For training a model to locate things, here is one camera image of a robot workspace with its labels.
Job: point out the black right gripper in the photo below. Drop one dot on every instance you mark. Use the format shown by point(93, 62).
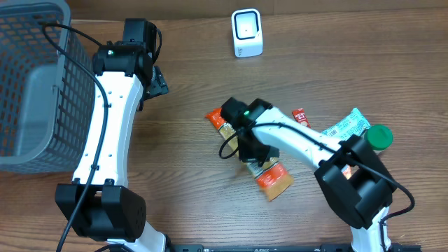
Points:
point(257, 154)

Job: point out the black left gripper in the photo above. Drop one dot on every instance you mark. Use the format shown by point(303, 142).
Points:
point(158, 85)

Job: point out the long orange noodle package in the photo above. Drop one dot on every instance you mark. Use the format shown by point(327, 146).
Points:
point(272, 178)

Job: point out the red stick sachet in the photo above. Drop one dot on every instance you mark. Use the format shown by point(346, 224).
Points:
point(300, 117)

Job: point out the teal snack packet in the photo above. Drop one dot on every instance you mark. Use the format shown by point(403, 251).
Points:
point(353, 124)

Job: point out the green lid white jar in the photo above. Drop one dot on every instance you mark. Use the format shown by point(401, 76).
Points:
point(379, 137)

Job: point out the small orange box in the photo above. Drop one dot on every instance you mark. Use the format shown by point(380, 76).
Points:
point(347, 172)

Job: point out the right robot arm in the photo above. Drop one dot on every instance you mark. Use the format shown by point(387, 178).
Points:
point(355, 183)

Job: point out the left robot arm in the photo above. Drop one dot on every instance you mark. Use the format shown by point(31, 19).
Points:
point(97, 203)

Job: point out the white barcode scanner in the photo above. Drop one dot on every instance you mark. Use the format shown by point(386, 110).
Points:
point(247, 33)

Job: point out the grey plastic mesh basket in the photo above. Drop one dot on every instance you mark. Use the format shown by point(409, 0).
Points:
point(46, 100)

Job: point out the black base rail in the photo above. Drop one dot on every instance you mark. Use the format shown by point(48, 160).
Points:
point(321, 248)

